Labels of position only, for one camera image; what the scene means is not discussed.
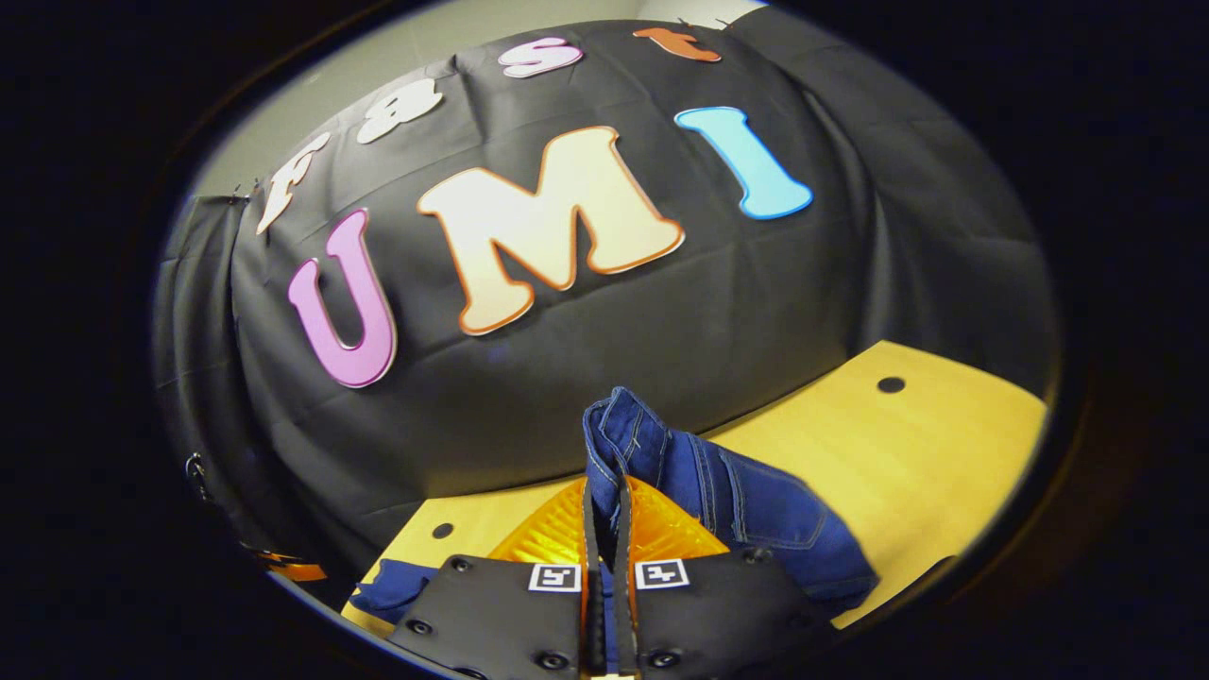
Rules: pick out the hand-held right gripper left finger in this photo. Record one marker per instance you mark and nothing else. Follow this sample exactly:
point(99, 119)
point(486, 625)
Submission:
point(501, 614)

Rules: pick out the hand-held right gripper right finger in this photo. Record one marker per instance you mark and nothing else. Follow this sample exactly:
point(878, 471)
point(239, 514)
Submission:
point(718, 614)

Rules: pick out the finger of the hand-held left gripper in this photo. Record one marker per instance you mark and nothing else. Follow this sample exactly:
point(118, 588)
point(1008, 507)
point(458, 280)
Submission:
point(293, 567)

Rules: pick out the blue denim jeans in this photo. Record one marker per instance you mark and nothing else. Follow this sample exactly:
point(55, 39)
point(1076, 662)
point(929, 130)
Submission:
point(756, 510)

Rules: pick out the black backdrop cloth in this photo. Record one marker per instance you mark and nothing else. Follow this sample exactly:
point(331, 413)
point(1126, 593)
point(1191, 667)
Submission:
point(661, 331)

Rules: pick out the small metal clip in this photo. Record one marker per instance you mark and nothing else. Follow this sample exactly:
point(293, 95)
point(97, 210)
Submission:
point(701, 21)
point(238, 195)

